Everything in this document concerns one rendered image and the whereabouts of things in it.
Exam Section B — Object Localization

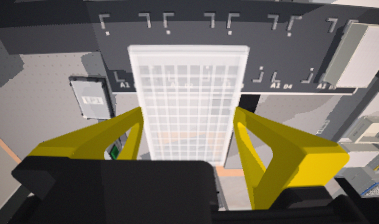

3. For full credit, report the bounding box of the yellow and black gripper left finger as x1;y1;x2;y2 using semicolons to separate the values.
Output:
26;107;144;160

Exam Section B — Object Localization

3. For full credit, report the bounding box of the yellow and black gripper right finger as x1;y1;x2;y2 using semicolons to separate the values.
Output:
233;106;350;210

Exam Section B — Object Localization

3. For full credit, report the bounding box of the black flat square pad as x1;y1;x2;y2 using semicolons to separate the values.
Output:
238;94;261;113

